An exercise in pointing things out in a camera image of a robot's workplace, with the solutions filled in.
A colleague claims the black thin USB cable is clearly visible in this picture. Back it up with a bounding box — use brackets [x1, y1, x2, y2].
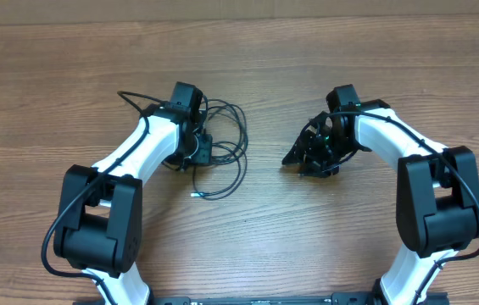
[190, 143, 248, 202]

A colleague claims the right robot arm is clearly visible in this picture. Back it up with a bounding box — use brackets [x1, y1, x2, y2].
[281, 85, 479, 304]

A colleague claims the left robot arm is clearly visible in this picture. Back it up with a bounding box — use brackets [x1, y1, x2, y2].
[41, 82, 210, 304]

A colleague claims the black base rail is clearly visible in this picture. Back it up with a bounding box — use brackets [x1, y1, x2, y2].
[73, 291, 450, 305]

